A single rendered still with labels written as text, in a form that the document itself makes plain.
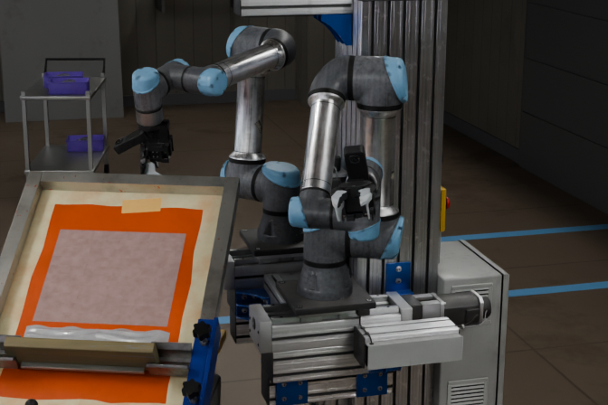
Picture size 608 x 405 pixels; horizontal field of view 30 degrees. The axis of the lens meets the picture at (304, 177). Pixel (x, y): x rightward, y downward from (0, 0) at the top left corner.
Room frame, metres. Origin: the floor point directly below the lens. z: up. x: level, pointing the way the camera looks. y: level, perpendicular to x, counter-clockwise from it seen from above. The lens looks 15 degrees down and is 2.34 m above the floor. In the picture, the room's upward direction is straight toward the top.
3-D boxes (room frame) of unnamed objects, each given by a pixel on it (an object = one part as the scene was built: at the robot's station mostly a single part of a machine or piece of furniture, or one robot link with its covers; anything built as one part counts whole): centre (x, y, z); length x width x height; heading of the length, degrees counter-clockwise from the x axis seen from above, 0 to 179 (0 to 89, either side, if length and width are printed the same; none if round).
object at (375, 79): (2.88, -0.19, 1.63); 0.15 x 0.12 x 0.55; 81
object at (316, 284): (2.90, -0.06, 1.31); 0.15 x 0.15 x 0.10
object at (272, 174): (3.38, 0.08, 1.42); 0.13 x 0.12 x 0.14; 55
